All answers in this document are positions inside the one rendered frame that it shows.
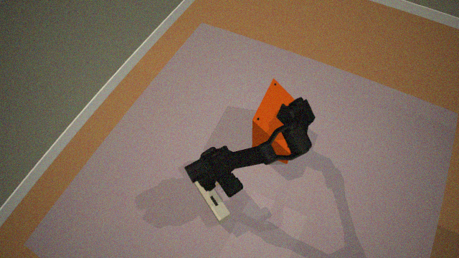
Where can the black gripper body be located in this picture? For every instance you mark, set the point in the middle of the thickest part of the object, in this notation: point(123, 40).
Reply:
point(231, 184)

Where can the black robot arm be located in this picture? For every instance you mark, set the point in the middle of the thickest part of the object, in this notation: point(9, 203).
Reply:
point(220, 162)

